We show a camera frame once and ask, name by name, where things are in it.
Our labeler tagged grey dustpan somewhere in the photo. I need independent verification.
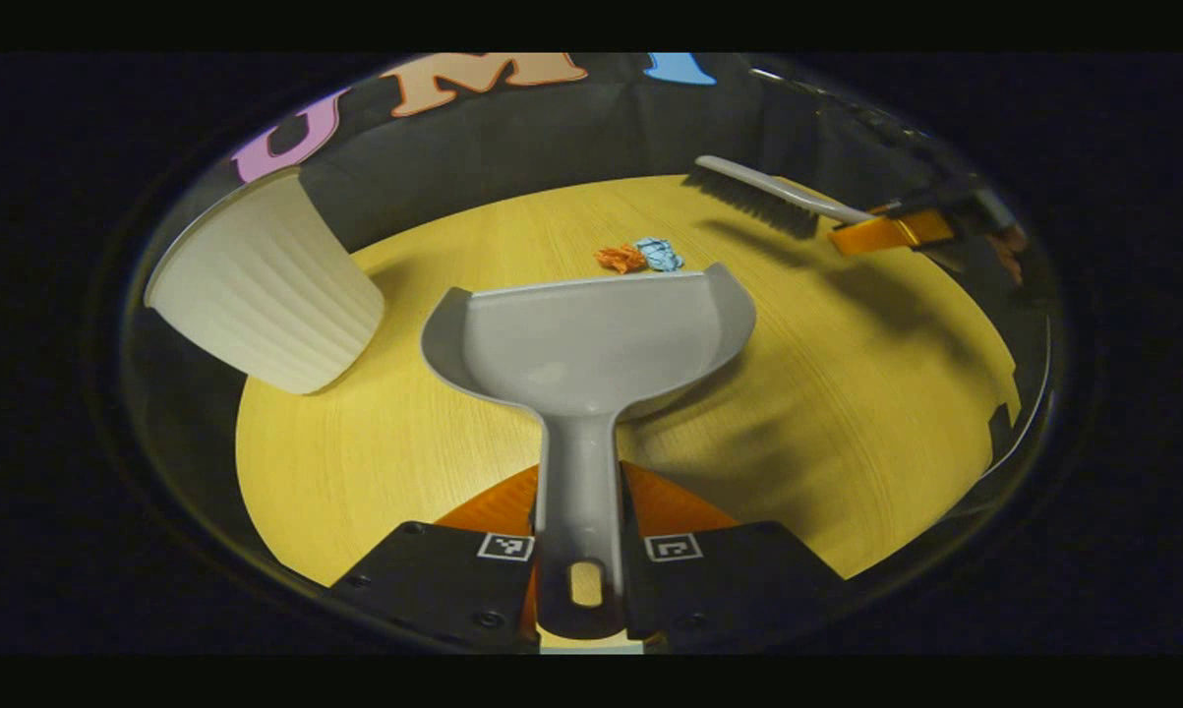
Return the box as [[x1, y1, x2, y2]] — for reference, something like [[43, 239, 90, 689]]
[[420, 262, 758, 641]]

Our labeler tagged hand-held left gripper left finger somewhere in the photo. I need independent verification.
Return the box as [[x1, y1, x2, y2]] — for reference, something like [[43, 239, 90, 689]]
[[328, 462, 545, 652]]

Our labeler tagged white ribbed garbage bin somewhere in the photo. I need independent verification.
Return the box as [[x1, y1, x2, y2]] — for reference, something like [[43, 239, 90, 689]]
[[143, 166, 386, 396]]

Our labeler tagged small grey broom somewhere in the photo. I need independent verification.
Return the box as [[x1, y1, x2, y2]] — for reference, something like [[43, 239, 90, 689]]
[[683, 154, 879, 241]]

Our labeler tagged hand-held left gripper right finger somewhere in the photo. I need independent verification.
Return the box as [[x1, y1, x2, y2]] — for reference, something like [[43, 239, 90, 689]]
[[615, 460, 848, 652]]

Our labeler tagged blue paper trash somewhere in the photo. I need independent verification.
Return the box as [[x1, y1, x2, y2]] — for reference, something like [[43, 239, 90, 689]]
[[633, 237, 684, 273]]

